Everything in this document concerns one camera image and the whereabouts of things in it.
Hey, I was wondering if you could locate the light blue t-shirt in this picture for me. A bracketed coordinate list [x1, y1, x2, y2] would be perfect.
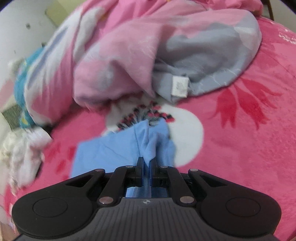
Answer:
[70, 118, 175, 198]

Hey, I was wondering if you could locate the pink floral fleece blanket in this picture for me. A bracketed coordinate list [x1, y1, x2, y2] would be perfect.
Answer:
[1, 18, 295, 240]

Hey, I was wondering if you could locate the white crumpled sheet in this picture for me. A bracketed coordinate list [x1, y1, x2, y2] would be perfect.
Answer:
[1, 127, 52, 195]

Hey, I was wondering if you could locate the teal floral quilt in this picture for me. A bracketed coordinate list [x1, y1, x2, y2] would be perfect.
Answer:
[14, 47, 43, 128]

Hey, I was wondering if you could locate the pink grey white duvet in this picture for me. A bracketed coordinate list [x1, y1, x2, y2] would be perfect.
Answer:
[23, 1, 262, 125]

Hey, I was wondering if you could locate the grey green pillow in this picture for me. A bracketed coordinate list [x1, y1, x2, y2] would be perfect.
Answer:
[1, 104, 21, 130]

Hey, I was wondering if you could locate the yellow green cabinet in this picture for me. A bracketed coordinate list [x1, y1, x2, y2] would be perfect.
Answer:
[45, 0, 85, 27]

